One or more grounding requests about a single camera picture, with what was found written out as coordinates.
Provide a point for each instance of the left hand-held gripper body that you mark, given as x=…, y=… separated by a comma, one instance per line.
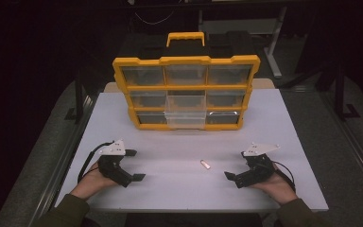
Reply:
x=113, y=167

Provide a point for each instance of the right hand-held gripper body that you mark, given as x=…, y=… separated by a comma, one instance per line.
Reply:
x=255, y=171

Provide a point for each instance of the large clear drawer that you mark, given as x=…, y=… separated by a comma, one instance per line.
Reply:
x=185, y=102

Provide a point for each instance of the person's right hand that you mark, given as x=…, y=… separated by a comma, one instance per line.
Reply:
x=277, y=187

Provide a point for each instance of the person's left hand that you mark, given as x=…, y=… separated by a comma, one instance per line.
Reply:
x=91, y=184

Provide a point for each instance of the silver metal bar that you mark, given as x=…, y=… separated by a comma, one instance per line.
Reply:
x=222, y=113

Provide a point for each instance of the small open clear drawer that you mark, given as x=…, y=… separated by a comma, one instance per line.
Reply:
x=186, y=123

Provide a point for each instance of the closed clear organizer drawers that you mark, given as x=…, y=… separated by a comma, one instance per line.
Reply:
x=143, y=75

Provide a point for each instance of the black metal stand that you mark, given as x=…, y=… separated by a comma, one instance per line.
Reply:
x=340, y=94
x=78, y=94

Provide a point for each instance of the yellow black drawer organizer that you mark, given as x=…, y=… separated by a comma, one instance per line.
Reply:
x=186, y=86

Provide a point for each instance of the white desk with metal legs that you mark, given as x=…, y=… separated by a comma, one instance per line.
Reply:
x=274, y=50

